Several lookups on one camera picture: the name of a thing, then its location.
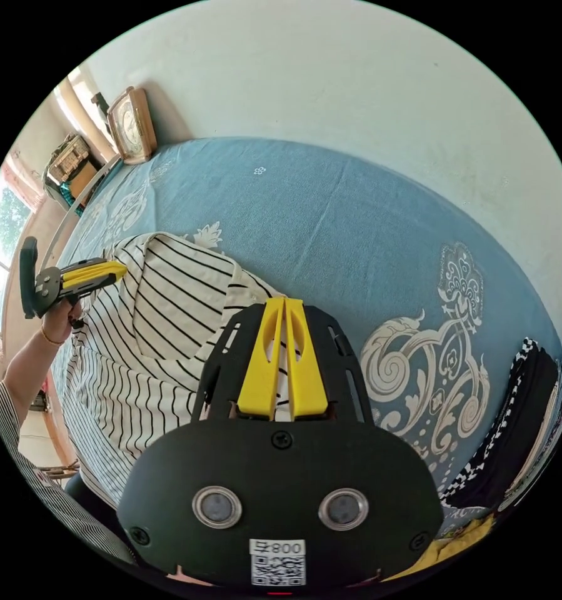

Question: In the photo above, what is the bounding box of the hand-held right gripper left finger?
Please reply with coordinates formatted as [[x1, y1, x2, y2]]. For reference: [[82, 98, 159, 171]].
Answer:
[[237, 297, 287, 419]]

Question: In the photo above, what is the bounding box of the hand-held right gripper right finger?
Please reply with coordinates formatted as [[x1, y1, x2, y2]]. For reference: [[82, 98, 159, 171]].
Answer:
[[284, 297, 330, 419]]

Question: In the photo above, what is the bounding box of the black and white striped shirt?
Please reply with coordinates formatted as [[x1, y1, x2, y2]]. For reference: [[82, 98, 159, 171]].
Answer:
[[55, 233, 309, 509]]

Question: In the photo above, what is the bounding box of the person's left forearm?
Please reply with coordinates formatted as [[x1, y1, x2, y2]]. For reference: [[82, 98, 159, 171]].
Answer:
[[3, 327, 64, 425]]

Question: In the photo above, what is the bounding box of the person's left hand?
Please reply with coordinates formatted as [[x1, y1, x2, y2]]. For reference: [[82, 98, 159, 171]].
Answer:
[[40, 299, 86, 346]]

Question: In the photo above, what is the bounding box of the wooden framed clock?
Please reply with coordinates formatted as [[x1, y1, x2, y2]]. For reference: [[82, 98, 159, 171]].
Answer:
[[106, 86, 158, 166]]

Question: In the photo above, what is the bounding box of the bed with blue printed sheet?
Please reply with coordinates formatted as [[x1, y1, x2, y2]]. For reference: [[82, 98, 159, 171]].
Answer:
[[40, 136, 562, 533]]

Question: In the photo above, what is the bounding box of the person's body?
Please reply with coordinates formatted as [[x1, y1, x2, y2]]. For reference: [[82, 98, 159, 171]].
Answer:
[[0, 380, 139, 566]]

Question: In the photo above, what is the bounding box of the pile of clothes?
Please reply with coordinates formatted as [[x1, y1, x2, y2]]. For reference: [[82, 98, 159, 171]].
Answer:
[[421, 336, 562, 582]]

